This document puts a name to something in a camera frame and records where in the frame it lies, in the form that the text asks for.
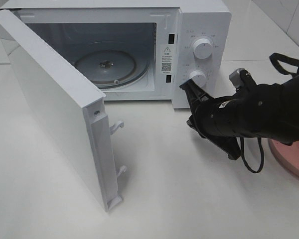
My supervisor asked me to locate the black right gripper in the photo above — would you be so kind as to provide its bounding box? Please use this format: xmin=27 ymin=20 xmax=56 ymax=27
xmin=179 ymin=79 xmax=241 ymax=160

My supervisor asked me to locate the pink round plate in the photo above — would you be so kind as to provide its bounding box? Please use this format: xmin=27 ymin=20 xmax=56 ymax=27
xmin=268 ymin=139 xmax=299 ymax=178

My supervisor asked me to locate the white microwave door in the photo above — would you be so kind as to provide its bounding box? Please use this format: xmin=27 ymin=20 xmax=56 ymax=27
xmin=0 ymin=10 xmax=126 ymax=211

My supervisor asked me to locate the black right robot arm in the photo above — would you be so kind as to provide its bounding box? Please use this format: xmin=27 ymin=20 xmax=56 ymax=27
xmin=180 ymin=68 xmax=299 ymax=160

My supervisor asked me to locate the lower white microwave knob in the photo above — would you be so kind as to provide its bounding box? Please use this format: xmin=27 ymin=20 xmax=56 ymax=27
xmin=188 ymin=70 xmax=207 ymax=88

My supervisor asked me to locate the white microwave knob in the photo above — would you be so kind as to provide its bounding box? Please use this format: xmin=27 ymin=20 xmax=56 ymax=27
xmin=192 ymin=37 xmax=213 ymax=59
xmin=188 ymin=70 xmax=207 ymax=88

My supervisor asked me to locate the upper white microwave knob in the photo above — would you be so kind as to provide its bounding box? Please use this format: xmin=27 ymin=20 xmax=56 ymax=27
xmin=192 ymin=37 xmax=213 ymax=59

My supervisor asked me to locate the white warning label sticker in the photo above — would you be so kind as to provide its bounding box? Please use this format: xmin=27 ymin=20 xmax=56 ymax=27
xmin=159 ymin=44 xmax=175 ymax=75

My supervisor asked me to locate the white microwave oven body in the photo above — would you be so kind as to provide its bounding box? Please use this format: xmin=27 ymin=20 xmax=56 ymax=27
xmin=0 ymin=0 xmax=231 ymax=109

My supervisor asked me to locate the glass microwave turntable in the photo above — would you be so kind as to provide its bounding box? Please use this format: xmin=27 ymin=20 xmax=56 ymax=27
xmin=74 ymin=49 xmax=150 ymax=89

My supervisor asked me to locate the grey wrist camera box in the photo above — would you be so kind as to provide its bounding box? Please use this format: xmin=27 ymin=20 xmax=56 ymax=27
xmin=229 ymin=68 xmax=245 ymax=89

